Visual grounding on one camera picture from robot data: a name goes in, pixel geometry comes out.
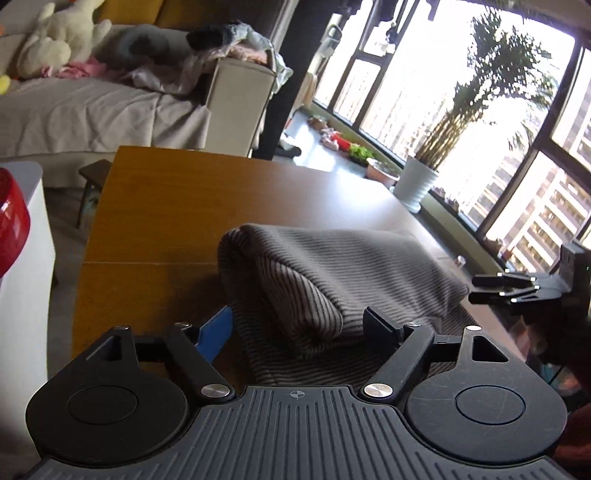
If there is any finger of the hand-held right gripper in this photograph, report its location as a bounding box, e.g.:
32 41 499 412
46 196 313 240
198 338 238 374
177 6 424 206
472 272 539 287
468 287 540 305

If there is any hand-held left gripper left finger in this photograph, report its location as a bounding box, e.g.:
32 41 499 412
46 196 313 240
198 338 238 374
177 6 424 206
85 305 237 407

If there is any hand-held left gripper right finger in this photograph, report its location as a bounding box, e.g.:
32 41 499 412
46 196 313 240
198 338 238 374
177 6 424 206
359 307 509 407

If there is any grey striped sweater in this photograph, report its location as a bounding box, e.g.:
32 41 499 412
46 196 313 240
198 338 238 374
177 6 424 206
217 223 497 386

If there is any pile of loose clothes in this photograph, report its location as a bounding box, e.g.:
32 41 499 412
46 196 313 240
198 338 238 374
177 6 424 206
124 21 294 95

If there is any pink bowl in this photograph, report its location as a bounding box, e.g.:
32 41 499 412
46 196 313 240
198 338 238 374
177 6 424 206
366 159 402 188

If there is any tall green bamboo plant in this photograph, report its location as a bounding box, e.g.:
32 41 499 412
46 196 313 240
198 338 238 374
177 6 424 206
416 7 559 171

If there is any white side table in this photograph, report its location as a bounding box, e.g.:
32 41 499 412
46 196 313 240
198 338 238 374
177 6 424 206
0 161 57 480

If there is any wooden stool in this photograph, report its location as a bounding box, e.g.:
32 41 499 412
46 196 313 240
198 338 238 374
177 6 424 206
78 159 114 229

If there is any red glossy round container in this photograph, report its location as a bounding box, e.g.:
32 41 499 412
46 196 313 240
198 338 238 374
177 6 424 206
0 168 31 278

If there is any white hanging cloth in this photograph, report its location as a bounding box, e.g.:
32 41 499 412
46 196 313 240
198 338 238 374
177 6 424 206
302 69 319 109

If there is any sofa with grey cover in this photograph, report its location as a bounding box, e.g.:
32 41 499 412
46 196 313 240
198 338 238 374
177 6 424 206
0 0 294 188

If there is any pink cloth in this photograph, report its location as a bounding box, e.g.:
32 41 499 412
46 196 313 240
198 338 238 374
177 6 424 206
41 58 109 79

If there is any grey neck pillow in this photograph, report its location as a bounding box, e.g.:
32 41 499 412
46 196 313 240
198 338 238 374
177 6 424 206
99 25 195 70

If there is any yellow sofa cushion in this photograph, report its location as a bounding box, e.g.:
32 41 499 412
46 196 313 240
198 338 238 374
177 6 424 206
99 0 164 28
157 0 252 35

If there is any white duck plush toy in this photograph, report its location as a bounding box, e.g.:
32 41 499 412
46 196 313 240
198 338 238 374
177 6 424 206
14 0 112 79

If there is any black window frame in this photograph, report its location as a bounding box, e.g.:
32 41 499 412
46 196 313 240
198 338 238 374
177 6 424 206
314 0 591 278

